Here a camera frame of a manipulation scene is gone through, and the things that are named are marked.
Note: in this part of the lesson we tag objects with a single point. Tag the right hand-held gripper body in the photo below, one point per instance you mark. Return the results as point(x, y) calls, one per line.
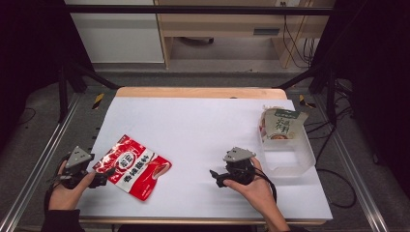
point(239, 161)

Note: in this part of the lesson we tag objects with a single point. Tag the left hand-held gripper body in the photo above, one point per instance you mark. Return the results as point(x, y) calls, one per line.
point(78, 159)

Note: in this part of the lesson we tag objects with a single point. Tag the red sauce packet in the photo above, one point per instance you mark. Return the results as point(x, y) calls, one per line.
point(135, 167)

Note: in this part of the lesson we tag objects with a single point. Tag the clear plastic container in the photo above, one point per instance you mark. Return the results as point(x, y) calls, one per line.
point(290, 161)

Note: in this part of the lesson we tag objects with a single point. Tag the beige green sauce packet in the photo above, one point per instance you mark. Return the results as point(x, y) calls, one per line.
point(283, 125)

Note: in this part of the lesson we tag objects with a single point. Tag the person's left hand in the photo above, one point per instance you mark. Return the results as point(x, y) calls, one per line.
point(66, 196)

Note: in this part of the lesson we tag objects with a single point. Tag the person's right hand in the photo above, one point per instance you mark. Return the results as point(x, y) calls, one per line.
point(257, 193)

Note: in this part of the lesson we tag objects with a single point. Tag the white table sheet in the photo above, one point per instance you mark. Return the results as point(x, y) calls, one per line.
point(193, 129)

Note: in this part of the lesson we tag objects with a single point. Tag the yellow black tape marker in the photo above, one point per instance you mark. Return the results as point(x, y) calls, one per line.
point(98, 101)
point(303, 100)

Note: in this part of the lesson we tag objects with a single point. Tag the black metal stand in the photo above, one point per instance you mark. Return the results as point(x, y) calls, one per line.
point(69, 77)
point(325, 80)

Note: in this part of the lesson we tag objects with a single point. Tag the black curtain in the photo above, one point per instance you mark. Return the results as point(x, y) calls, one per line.
point(380, 80)
point(29, 48)

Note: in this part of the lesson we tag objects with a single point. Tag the white cabinet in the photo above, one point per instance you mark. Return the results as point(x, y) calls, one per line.
point(119, 38)

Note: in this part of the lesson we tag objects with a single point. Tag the wooden desk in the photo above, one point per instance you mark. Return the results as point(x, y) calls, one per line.
point(225, 24)

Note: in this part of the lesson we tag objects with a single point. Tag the aluminium rail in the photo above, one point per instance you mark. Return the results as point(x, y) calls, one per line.
point(38, 158)
point(351, 161)

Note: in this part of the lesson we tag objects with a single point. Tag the black horizontal frame bar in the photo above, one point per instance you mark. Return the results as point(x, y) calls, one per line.
point(193, 9)

